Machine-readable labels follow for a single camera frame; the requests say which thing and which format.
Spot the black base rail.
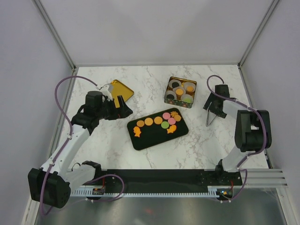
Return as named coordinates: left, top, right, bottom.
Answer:
left=101, top=169, right=242, bottom=194

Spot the square cookie tin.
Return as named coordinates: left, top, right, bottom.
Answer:
left=164, top=76, right=197, bottom=109

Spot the black rectangular tray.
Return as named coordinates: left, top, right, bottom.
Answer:
left=127, top=108, right=189, bottom=150

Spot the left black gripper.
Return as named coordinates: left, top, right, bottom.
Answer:
left=96, top=96, right=132, bottom=121

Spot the aluminium frame post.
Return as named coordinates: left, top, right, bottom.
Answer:
left=32, top=0, right=76, bottom=71
left=237, top=0, right=281, bottom=69

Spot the orange fish cookie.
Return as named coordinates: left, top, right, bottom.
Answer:
left=133, top=126, right=141, bottom=137
left=167, top=125, right=177, bottom=134

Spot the orange flower cookie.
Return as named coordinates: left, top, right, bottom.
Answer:
left=170, top=111, right=178, bottom=117

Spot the pink round cookie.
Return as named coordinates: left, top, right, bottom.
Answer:
left=168, top=117, right=176, bottom=125
left=163, top=112, right=171, bottom=120

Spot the gold square tin lid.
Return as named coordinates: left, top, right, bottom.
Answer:
left=111, top=79, right=134, bottom=108

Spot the orange bitten round cookie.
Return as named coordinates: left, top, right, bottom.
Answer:
left=186, top=86, right=194, bottom=92

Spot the green round cookie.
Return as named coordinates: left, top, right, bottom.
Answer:
left=183, top=98, right=191, bottom=103
left=161, top=121, right=169, bottom=129

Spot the black round cookie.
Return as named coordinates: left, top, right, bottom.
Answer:
left=166, top=94, right=174, bottom=99
left=172, top=82, right=179, bottom=88

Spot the orange owl cookie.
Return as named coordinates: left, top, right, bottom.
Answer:
left=174, top=114, right=181, bottom=122

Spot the white paper cup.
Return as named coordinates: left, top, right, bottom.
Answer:
left=173, top=86, right=186, bottom=98
left=168, top=79, right=182, bottom=89
left=180, top=94, right=194, bottom=104
left=165, top=90, right=177, bottom=100
left=183, top=82, right=196, bottom=93

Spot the right aluminium frame post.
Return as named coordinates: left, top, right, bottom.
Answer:
left=237, top=0, right=281, bottom=69

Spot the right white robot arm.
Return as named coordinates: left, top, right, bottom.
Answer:
left=203, top=84, right=272, bottom=185

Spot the left aluminium frame post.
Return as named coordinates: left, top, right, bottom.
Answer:
left=32, top=0, right=76, bottom=71

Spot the white slotted cable duct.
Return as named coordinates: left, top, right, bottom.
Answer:
left=70, top=186, right=219, bottom=198

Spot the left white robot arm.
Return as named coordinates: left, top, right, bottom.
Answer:
left=28, top=91, right=133, bottom=209

